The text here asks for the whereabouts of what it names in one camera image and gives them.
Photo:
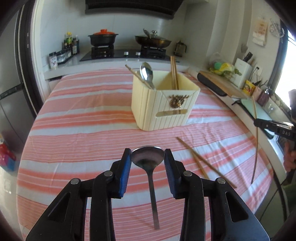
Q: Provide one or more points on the grey refrigerator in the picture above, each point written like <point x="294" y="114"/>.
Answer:
<point x="16" y="116"/>

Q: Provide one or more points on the yellow green produce bag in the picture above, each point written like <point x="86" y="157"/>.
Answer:
<point x="220" y="67"/>

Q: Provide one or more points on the yellow snack packet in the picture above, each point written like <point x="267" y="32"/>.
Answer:
<point x="248" y="88"/>

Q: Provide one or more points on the wooden chopstick across spoons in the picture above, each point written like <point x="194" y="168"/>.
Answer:
<point x="138" y="76"/>

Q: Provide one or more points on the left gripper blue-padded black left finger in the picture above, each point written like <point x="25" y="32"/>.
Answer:
<point x="64" y="218"/>

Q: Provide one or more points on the black pot orange lid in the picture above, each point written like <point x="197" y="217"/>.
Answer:
<point x="102" y="38"/>

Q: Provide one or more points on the small silver spoon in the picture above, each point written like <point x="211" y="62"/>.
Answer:
<point x="148" y="158"/>

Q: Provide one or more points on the long wooden chopstick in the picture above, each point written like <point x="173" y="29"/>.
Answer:
<point x="174" y="72"/>

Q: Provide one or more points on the glass french press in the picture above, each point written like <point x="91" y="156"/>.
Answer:
<point x="180" y="49"/>

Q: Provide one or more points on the dark wok pan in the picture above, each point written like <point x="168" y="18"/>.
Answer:
<point x="152" y="40"/>

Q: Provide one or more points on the cream utensil holder box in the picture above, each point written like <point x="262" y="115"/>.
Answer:
<point x="163" y="107"/>

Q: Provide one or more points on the wooden cutting board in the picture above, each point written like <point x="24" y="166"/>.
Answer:
<point x="220" y="85"/>

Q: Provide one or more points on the black gas stove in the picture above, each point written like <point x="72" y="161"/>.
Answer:
<point x="109" y="52"/>

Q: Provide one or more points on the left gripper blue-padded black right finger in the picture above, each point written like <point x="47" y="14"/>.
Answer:
<point x="230" y="217"/>

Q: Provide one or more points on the large silver spoon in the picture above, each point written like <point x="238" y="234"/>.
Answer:
<point x="147" y="74"/>

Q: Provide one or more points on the person's right hand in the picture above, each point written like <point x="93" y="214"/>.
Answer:
<point x="289" y="158"/>

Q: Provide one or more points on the pink white striped tablecloth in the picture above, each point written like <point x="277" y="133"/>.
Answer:
<point x="87" y="123"/>

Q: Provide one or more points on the red bag on floor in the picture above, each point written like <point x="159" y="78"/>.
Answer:
<point x="7" y="158"/>

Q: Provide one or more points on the white spice jar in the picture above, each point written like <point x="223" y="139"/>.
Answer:
<point x="53" y="60"/>

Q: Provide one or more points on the white knife block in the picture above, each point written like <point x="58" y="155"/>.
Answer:
<point x="244" y="71"/>

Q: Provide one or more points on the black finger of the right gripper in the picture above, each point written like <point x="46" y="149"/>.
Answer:
<point x="283" y="129"/>

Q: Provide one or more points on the condiment bottles rack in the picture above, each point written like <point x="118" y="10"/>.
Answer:
<point x="70" y="48"/>

